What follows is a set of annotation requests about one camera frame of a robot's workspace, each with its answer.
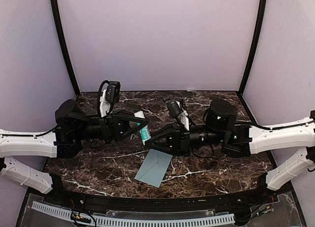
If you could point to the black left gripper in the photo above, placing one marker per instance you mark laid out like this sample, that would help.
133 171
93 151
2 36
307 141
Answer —
118 126

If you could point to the white green glue stick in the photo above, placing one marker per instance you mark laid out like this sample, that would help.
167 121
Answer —
144 132

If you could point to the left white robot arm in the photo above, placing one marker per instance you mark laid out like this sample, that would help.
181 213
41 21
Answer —
64 141

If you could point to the left black frame post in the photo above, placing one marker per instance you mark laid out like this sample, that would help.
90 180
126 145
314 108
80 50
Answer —
63 46

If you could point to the white slotted cable duct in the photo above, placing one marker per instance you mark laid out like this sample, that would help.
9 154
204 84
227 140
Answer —
114 218

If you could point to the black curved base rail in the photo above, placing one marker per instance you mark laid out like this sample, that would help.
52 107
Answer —
241 201

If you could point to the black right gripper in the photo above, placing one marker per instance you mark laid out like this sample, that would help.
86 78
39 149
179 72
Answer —
177 141

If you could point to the teal envelope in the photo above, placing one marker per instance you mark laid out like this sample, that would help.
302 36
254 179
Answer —
154 168

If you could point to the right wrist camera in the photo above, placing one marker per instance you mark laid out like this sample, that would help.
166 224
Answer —
177 112

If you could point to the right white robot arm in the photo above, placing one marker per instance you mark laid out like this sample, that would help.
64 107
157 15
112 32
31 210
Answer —
239 139

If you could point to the black frame post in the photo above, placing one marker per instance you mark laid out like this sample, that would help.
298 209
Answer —
254 45
63 46

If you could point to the right black frame post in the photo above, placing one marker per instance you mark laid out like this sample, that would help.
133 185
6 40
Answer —
254 45

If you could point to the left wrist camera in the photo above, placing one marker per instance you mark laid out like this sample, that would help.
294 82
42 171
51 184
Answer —
108 94

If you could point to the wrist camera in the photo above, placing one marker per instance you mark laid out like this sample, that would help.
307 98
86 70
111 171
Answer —
108 94
177 112

